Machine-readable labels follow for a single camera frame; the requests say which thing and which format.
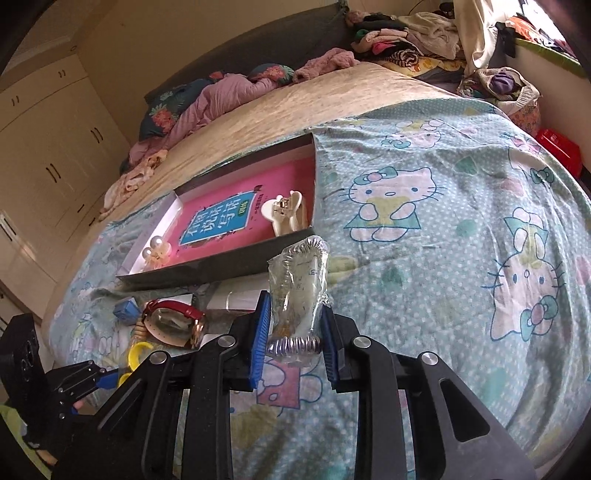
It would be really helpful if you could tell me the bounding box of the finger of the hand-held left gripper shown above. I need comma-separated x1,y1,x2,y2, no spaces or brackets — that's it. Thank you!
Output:
45,361,118,403

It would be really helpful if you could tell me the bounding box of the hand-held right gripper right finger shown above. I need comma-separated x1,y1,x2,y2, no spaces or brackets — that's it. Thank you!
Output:
321,306,537,480

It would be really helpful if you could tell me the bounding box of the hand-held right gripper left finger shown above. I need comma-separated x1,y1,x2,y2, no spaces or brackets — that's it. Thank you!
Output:
51,291,274,480

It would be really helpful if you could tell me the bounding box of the silver grey box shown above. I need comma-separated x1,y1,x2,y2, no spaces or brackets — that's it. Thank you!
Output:
205,290,262,315

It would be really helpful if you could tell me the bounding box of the yellow plastic ring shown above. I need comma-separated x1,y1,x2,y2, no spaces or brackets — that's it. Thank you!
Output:
119,342,156,387

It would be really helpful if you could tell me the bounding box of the clear bag with silver bracelet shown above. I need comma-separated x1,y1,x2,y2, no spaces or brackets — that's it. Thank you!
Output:
268,235,334,368

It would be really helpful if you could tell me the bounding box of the small blue box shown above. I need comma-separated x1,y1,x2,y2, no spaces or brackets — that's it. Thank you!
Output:
114,298,140,322

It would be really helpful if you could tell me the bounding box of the grey cardboard box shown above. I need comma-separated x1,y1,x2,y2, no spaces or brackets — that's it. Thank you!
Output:
115,133,317,291

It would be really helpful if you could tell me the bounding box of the cartoon cat print blanket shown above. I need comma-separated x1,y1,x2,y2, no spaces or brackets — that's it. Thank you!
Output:
46,99,591,480

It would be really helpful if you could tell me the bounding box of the white hair claw clip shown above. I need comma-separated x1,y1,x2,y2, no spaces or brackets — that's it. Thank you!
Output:
261,191,309,237

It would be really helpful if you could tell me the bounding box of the pearl flower hair accessory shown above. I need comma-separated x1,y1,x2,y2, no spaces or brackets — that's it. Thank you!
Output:
141,236,173,271

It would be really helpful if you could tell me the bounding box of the pink book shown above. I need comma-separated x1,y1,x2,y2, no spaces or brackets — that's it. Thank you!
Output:
178,159,315,252

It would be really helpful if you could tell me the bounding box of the peach crumpled cloth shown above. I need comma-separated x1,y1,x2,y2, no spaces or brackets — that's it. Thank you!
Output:
99,148,170,219

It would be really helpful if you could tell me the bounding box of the cream wardrobe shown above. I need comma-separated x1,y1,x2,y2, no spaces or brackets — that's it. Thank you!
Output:
0,51,136,319

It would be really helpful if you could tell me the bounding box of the beige bedspread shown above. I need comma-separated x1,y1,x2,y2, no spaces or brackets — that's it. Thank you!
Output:
99,62,455,222

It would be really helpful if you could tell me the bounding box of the pink quilt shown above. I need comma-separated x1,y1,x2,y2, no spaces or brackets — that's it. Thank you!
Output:
128,74,296,167

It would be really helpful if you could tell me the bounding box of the dark floral pillow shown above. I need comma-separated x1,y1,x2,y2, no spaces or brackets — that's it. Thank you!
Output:
139,78,206,141
247,64,296,86

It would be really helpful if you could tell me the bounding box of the pink fuzzy garment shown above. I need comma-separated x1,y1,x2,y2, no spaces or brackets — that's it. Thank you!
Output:
293,48,362,85

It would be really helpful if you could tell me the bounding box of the dark grey headboard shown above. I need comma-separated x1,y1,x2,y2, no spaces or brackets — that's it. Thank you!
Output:
143,2,356,104

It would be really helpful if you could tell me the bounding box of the red plastic container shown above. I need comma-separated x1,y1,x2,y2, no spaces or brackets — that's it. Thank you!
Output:
536,128,583,177

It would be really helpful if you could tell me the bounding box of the basket with clothes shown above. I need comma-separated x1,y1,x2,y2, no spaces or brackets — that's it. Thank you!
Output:
458,67,544,136

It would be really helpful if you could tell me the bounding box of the pile of mixed clothes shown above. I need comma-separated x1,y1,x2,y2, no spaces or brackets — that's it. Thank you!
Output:
348,9,467,79

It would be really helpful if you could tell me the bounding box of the cream curtain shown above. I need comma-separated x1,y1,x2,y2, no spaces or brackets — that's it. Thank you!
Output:
455,0,555,78

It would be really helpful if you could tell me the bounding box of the colourful clothes heap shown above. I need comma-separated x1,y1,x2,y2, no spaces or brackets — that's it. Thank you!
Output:
507,13,583,58

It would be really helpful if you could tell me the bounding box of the red strap wristwatch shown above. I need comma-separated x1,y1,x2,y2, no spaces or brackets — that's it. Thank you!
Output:
139,299,206,350

